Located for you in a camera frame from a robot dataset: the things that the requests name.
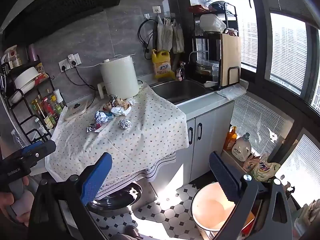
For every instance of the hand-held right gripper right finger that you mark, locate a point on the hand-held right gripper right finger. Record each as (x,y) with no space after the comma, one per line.
(222,175)

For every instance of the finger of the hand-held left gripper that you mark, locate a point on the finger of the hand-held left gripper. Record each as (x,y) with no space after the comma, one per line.
(32,150)

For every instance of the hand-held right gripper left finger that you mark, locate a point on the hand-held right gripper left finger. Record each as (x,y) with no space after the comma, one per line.
(96,180)

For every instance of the white trash bin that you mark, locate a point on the white trash bin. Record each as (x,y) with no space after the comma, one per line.
(212,210)

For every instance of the small red wrapper piece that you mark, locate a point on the small red wrapper piece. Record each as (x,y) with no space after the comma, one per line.
(99,129)

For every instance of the small silver wrapper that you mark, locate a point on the small silver wrapper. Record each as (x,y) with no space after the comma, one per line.
(90,128)

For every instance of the silver foil ball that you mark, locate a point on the silver foil ball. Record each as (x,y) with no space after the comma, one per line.
(125,124)

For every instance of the blue foil wrapper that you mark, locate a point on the blue foil wrapper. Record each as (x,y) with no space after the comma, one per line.
(100,117)

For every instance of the blue medicine box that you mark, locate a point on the blue medicine box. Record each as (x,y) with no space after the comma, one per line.
(110,116)

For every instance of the red white carton piece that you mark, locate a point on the red white carton piece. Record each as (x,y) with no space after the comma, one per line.
(106,107)

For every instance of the white paper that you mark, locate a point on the white paper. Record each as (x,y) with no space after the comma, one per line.
(119,110)

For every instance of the brown paper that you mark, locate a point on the brown paper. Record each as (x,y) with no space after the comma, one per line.
(123,103)

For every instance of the person's left hand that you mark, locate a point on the person's left hand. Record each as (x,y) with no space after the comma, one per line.
(6,202)

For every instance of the washing machine door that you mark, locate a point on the washing machine door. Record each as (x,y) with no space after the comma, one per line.
(117,200)

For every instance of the small pink bag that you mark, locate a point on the small pink bag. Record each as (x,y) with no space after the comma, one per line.
(250,163)

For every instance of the white laundry detergent bottle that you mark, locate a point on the white laundry detergent bottle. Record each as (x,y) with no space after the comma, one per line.
(241,148)

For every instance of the orange bottle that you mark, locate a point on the orange bottle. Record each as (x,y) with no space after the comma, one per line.
(230,138)

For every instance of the row of condiment bottles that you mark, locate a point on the row of condiment bottles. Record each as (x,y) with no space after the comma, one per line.
(46,110)

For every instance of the green detergent refill bag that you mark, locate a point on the green detergent refill bag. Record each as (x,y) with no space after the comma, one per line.
(265,168)

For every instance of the cardboard box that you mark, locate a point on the cardboard box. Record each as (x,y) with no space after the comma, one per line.
(250,220)

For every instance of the white plate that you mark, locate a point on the white plate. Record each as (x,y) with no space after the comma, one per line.
(16,96)

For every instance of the small beige board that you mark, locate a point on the small beige board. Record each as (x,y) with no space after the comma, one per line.
(76,108)

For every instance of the floral white tablecloth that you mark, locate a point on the floral white tablecloth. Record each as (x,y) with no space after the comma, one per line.
(140,135)

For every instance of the dark brown shoe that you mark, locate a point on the dark brown shoe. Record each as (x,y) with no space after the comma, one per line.
(132,232)

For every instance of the black spice rack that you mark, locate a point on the black spice rack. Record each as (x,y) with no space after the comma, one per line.
(45,83)

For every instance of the white bowl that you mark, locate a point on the white bowl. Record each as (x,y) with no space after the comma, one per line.
(26,77)

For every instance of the snack packets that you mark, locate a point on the snack packets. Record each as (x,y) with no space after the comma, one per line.
(40,71)

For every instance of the white dish cloth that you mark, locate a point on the white dish cloth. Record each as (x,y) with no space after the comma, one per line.
(231,91)

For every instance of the stainless steel sink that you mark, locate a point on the stainless steel sink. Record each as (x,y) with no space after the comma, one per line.
(180,90)

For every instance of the clear jar with red label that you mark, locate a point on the clear jar with red label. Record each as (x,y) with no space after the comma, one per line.
(11,55)

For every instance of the pink cup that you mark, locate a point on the pink cup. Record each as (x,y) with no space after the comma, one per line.
(31,52)

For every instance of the white plug adapter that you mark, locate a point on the white plug adapter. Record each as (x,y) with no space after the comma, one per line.
(72,58)

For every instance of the white cylindrical air fryer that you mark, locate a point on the white cylindrical air fryer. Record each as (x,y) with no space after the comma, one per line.
(118,77)

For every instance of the metal pot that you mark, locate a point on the metal pot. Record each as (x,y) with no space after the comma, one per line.
(203,67)

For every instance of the small pink toy figure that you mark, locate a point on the small pink toy figure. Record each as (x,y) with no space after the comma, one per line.
(180,72)

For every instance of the wooden cutting board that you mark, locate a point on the wooden cutting board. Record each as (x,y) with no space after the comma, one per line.
(230,57)

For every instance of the yellow dish soap bottle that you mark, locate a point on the yellow dish soap bottle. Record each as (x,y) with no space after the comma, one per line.
(162,67)

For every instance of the black dish rack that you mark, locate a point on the black dish rack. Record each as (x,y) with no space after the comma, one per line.
(215,38)

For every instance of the hanging plastic utensil bag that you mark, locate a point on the hanging plastic utensil bag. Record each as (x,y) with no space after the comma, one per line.
(178,38)
(163,35)

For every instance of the black range hood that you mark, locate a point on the black range hood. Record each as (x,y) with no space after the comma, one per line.
(62,2)

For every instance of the white food containers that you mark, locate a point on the white food containers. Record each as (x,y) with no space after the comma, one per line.
(212,22)

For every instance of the red tray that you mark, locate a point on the red tray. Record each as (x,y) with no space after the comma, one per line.
(196,8)

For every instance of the black pan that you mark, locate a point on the black pan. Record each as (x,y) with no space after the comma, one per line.
(217,5)

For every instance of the white wall socket panel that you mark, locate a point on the white wall socket panel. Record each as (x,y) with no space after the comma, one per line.
(78,58)

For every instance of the black window frame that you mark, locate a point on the black window frame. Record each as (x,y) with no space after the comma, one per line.
(262,55)

